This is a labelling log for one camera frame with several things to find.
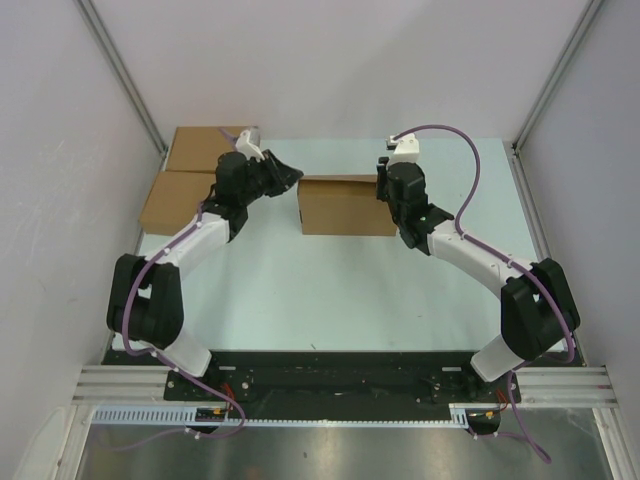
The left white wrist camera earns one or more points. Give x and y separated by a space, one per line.
248 143

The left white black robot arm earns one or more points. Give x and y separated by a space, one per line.
146 298

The right aluminium frame post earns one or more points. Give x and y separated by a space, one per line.
568 53

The left aluminium frame post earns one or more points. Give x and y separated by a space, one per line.
106 44

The aluminium front rail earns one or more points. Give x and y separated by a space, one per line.
533 387

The aluminium frame post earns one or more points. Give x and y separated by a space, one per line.
568 53
106 44

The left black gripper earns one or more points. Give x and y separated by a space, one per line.
281 176

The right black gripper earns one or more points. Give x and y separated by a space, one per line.
381 177

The white slotted cable duct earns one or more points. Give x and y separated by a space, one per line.
431 416

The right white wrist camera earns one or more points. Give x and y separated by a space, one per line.
404 149

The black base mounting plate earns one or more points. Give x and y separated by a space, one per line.
435 378

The cardboard box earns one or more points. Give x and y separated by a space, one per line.
197 149
342 205
173 201

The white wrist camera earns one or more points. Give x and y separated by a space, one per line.
248 143
404 149

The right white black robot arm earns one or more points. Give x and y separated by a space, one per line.
537 308

